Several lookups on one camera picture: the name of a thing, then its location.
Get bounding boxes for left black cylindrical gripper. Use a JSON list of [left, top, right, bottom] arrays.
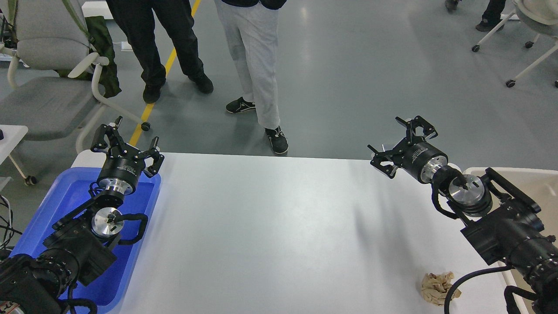
[[90, 116, 165, 194]]

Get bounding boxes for right black cylindrical gripper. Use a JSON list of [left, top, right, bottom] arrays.
[[367, 116, 448, 184]]

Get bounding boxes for brown paper ball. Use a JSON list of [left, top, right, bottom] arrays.
[[420, 272, 455, 307]]

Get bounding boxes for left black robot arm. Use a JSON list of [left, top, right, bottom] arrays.
[[1, 116, 165, 314]]

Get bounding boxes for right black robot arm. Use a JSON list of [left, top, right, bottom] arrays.
[[369, 116, 558, 314]]

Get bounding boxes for metal floor plate left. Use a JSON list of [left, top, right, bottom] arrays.
[[381, 144, 394, 154]]

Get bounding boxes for white floor power adapter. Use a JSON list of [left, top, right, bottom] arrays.
[[120, 41, 133, 52]]

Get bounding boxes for grey office chair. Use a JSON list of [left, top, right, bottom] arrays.
[[1, 0, 151, 153]]

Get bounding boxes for white side table left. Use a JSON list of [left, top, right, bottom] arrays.
[[0, 124, 32, 186]]

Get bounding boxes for green bag on chair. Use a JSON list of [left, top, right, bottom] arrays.
[[57, 16, 122, 99]]

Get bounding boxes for blue plastic tray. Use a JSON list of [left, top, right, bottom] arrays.
[[1, 167, 161, 314]]

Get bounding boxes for person in black trousers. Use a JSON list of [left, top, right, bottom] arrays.
[[106, 0, 214, 104]]

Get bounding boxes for person feet top right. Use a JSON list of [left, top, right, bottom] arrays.
[[444, 0, 507, 32]]

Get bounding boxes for person in grey sweatpants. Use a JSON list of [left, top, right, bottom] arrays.
[[215, 0, 289, 155]]

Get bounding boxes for white chair top right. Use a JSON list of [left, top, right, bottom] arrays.
[[471, 0, 558, 89]]

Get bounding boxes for black cables far left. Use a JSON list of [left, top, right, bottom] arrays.
[[0, 194, 22, 251]]

